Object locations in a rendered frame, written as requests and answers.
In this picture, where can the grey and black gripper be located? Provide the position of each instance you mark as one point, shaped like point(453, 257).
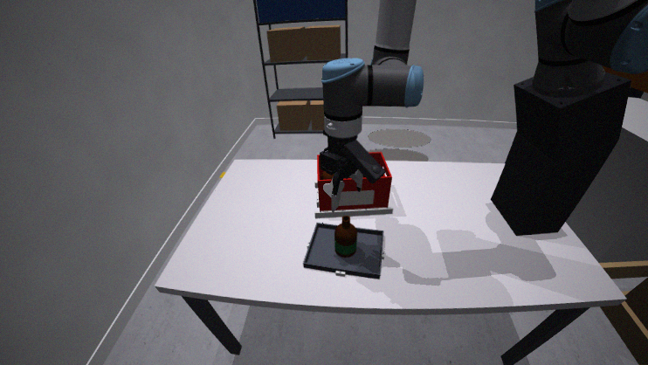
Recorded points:
point(334, 162)

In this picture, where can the dark red plastic crate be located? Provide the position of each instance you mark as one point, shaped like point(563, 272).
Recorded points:
point(372, 195)

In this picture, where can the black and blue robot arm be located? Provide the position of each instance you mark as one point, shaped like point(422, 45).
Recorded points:
point(611, 33)

